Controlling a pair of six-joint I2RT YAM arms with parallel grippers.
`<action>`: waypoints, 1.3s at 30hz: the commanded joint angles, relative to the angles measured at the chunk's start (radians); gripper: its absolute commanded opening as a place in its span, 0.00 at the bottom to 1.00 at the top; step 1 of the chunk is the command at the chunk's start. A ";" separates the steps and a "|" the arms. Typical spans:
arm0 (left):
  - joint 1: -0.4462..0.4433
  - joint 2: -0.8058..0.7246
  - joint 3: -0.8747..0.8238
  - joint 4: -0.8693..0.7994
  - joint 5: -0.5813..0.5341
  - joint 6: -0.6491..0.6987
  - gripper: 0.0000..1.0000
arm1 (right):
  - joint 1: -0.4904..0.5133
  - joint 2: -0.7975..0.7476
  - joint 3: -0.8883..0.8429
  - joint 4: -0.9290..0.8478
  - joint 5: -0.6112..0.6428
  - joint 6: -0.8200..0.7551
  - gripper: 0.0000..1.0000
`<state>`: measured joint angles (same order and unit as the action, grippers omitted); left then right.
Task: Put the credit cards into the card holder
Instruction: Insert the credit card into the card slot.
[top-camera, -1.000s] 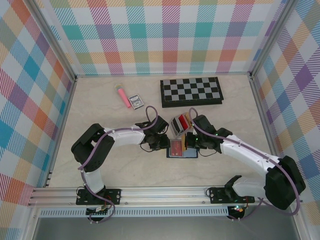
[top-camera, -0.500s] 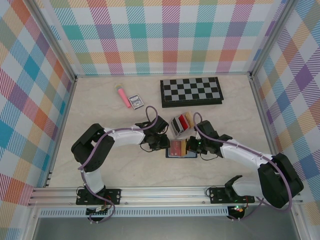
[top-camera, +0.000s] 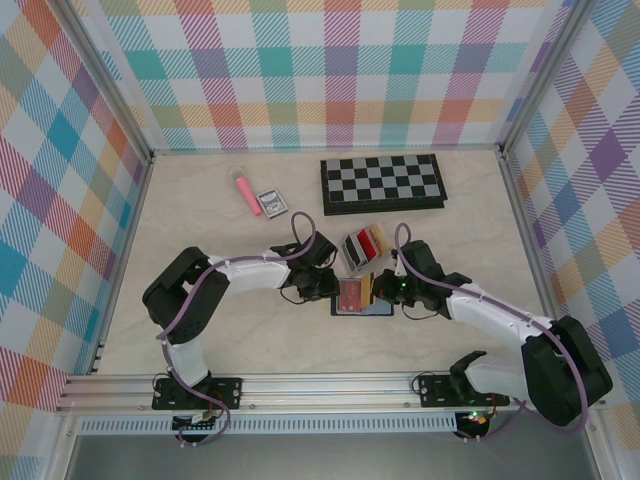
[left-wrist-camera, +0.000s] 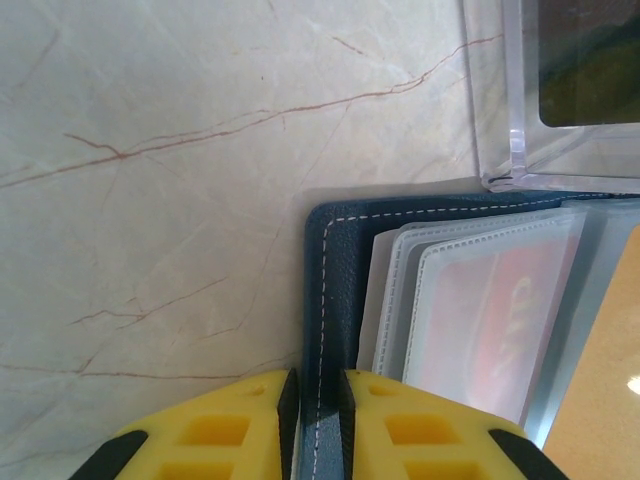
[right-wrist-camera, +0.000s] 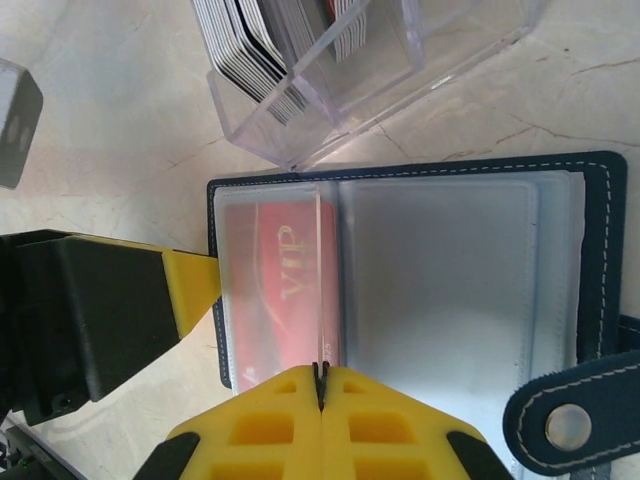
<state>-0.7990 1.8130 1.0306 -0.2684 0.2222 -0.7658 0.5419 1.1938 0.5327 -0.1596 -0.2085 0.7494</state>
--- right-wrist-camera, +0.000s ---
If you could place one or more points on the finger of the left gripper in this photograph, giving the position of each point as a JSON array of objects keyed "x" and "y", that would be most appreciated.
[{"x": 130, "y": 300}]

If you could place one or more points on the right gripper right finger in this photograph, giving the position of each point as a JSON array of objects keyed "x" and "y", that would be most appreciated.
[{"x": 380, "y": 440}]

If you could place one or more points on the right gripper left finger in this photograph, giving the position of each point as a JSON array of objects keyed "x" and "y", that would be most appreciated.
[{"x": 260, "y": 435}]

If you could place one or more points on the red VIP card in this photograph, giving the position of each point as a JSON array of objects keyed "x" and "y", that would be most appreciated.
[{"x": 280, "y": 280}]

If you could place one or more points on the navy blue card holder wallet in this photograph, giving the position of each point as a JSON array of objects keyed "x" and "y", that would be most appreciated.
[{"x": 450, "y": 280}]

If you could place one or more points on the clear acrylic card box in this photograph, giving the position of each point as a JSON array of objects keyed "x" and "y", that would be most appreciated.
[{"x": 360, "y": 100}]

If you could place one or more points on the black card stack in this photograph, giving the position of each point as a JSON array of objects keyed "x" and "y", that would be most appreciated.
[{"x": 250, "y": 60}]

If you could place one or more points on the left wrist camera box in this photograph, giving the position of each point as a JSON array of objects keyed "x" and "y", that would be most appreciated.
[{"x": 17, "y": 115}]

